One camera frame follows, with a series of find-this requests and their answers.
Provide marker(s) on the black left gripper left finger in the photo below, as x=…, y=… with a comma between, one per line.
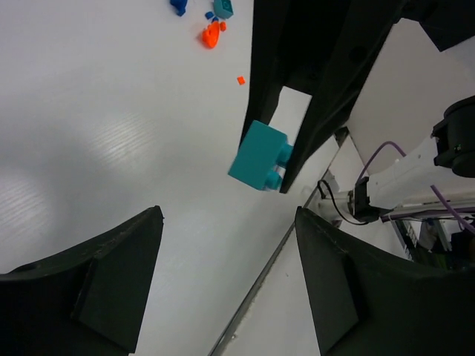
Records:
x=89, y=299

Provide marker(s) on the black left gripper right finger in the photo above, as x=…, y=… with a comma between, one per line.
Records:
x=365, y=301

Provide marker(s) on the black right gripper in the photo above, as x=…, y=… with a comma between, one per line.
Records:
x=356, y=30

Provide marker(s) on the green lego brick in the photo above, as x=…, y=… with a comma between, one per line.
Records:
x=223, y=9

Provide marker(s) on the teal lego brick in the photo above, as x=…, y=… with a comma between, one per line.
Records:
x=263, y=151

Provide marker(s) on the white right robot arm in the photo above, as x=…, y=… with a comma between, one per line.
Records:
x=447, y=152

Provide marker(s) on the orange round lego piece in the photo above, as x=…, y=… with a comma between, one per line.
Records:
x=210, y=35

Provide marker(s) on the blue lego figure piece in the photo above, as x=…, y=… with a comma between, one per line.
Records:
x=179, y=6

